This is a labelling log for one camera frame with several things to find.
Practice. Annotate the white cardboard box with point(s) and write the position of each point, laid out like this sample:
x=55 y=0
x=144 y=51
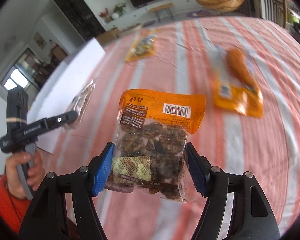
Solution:
x=56 y=96

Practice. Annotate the white vase green plant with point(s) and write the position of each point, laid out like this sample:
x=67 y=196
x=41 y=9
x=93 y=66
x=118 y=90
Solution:
x=118 y=10

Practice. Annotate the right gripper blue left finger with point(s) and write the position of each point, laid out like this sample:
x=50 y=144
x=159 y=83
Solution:
x=46 y=217

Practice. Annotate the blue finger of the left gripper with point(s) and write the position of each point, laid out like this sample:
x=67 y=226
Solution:
x=61 y=120

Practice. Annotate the orange sleeve forearm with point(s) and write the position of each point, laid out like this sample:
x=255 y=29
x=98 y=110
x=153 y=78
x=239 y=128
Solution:
x=12 y=210

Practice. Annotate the white tv cabinet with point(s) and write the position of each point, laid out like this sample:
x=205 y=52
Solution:
x=142 y=15

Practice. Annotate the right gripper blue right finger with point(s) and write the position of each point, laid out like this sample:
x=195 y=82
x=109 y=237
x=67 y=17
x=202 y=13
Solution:
x=251 y=217

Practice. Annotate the orange chicken breast packet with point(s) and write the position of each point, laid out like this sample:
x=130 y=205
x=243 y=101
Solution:
x=236 y=88

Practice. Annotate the wooden bench stool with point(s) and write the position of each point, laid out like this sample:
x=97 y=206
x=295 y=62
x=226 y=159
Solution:
x=165 y=7

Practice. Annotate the yellow quail egg bag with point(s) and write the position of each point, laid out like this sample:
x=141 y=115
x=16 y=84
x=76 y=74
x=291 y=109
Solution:
x=142 y=47

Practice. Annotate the black display cabinet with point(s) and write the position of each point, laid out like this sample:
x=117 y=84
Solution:
x=81 y=18

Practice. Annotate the cardboard box on floor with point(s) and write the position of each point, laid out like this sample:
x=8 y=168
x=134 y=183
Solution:
x=108 y=36

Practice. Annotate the clear sausage stick bag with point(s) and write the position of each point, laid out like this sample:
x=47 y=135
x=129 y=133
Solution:
x=79 y=104

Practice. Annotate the orange dark meat bag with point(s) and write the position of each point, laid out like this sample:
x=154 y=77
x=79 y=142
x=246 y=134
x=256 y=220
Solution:
x=150 y=147

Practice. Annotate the striped orange tablecloth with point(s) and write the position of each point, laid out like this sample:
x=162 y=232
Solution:
x=188 y=56

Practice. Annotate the red flower arrangement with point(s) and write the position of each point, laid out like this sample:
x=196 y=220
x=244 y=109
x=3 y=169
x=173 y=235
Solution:
x=105 y=15

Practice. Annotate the dark wooden chair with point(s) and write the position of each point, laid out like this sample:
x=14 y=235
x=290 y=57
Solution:
x=274 y=11

